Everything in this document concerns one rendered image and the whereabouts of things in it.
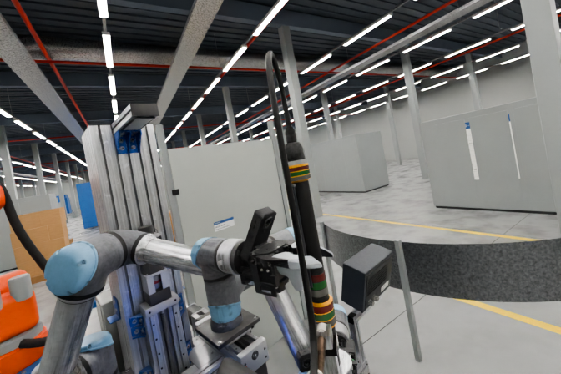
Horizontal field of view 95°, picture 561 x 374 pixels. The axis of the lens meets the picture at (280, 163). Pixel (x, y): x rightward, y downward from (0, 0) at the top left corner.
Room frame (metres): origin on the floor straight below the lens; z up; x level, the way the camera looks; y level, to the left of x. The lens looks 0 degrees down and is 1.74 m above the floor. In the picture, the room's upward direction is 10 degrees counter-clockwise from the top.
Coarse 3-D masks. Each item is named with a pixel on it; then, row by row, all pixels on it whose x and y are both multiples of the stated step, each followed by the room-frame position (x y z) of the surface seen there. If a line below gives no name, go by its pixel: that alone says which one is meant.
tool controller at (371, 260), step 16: (352, 256) 1.17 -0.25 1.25; (368, 256) 1.17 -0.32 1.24; (384, 256) 1.17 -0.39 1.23; (352, 272) 1.09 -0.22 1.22; (368, 272) 1.06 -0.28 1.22; (384, 272) 1.17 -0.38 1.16; (352, 288) 1.10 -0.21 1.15; (368, 288) 1.07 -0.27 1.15; (384, 288) 1.20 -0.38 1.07; (352, 304) 1.11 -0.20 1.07; (368, 304) 1.10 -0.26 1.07
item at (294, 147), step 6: (288, 132) 0.44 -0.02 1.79; (294, 132) 0.45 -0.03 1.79; (288, 138) 0.44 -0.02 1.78; (294, 138) 0.44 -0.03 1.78; (288, 144) 0.44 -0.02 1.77; (294, 144) 0.44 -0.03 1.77; (300, 144) 0.44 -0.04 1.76; (288, 150) 0.44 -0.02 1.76; (294, 150) 0.43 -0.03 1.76; (300, 150) 0.44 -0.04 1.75; (288, 156) 0.44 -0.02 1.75; (294, 156) 0.43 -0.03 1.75; (300, 156) 0.44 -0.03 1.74; (336, 336) 0.45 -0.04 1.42
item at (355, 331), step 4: (352, 312) 1.09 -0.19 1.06; (352, 316) 1.06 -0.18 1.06; (356, 316) 1.07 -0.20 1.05; (356, 324) 1.06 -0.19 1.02; (352, 328) 1.07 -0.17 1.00; (356, 328) 1.06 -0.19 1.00; (352, 332) 1.07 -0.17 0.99; (356, 332) 1.06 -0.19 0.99; (360, 332) 1.07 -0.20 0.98; (352, 336) 1.07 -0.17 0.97; (356, 336) 1.05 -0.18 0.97; (360, 336) 1.07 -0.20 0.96; (356, 340) 1.05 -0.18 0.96; (360, 340) 1.06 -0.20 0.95; (356, 344) 1.06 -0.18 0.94; (360, 344) 1.07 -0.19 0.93; (356, 348) 1.06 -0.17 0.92; (360, 348) 1.06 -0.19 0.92; (356, 352) 1.07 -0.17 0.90; (360, 352) 1.05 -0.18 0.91; (356, 356) 1.07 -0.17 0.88; (360, 356) 1.05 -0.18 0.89; (364, 356) 1.07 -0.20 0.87; (360, 360) 1.05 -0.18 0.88; (364, 360) 1.07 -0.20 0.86
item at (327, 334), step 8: (328, 328) 0.41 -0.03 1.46; (328, 336) 0.40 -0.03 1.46; (328, 344) 0.40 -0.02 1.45; (336, 344) 0.41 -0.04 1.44; (328, 352) 0.40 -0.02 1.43; (336, 352) 0.40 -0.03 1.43; (344, 352) 0.47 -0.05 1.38; (328, 360) 0.41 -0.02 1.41; (336, 360) 0.42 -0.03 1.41; (344, 360) 0.45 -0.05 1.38; (328, 368) 0.41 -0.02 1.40; (336, 368) 0.41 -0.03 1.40; (344, 368) 0.43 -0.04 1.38; (352, 368) 0.44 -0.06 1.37
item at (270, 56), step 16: (272, 64) 0.43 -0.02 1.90; (272, 80) 0.37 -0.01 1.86; (272, 96) 0.36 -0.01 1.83; (272, 112) 0.37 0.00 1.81; (288, 112) 0.45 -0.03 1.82; (288, 176) 0.36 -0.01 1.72; (288, 192) 0.36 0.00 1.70; (304, 256) 0.36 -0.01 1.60; (304, 272) 0.36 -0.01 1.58; (304, 288) 0.36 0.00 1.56
